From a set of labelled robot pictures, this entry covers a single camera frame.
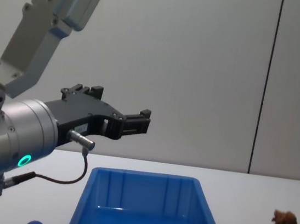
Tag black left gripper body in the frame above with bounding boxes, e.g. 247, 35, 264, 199
38, 92, 126, 158

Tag thin dark gripper cable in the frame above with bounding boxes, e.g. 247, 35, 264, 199
2, 121, 98, 196

